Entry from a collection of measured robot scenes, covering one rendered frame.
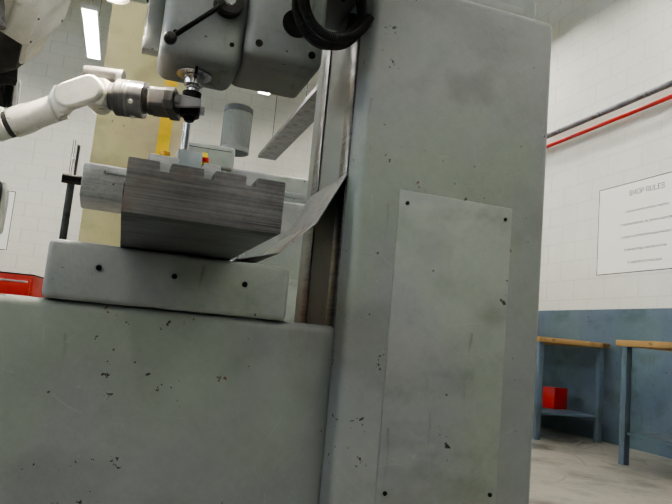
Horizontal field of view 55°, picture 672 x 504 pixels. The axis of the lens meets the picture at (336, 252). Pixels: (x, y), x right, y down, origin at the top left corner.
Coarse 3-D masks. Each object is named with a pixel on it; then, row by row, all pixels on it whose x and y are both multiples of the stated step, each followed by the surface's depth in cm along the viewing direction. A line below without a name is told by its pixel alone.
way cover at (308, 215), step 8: (344, 176) 152; (336, 184) 155; (320, 192) 169; (328, 192) 158; (312, 200) 172; (320, 200) 161; (328, 200) 151; (304, 208) 176; (312, 208) 164; (320, 208) 154; (304, 216) 168; (312, 216) 157; (320, 216) 147; (296, 224) 171; (304, 224) 160; (312, 224) 150; (288, 232) 175; (296, 232) 163; (304, 232) 146; (288, 240) 157; (272, 248) 171; (280, 248) 151; (256, 256) 142; (264, 256) 146
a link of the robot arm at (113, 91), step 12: (84, 72) 154; (96, 72) 154; (108, 72) 154; (120, 72) 154; (108, 84) 153; (120, 84) 152; (108, 96) 152; (120, 96) 151; (96, 108) 155; (108, 108) 155; (120, 108) 153
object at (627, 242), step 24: (600, 192) 628; (624, 192) 597; (648, 192) 569; (600, 216) 624; (624, 216) 593; (648, 216) 566; (0, 240) 952; (600, 240) 620; (624, 240) 590; (648, 240) 562; (600, 264) 615; (624, 264) 586; (648, 264) 559
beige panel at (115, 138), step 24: (120, 24) 322; (144, 24) 326; (120, 48) 321; (144, 72) 324; (96, 120) 314; (120, 120) 318; (144, 120) 322; (168, 120) 325; (96, 144) 313; (120, 144) 317; (144, 144) 320; (168, 144) 324; (96, 216) 310; (120, 216) 313; (96, 240) 309
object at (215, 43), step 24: (168, 0) 148; (192, 0) 149; (168, 24) 147; (216, 24) 150; (240, 24) 153; (168, 48) 147; (192, 48) 148; (216, 48) 150; (240, 48) 153; (168, 72) 158; (216, 72) 155
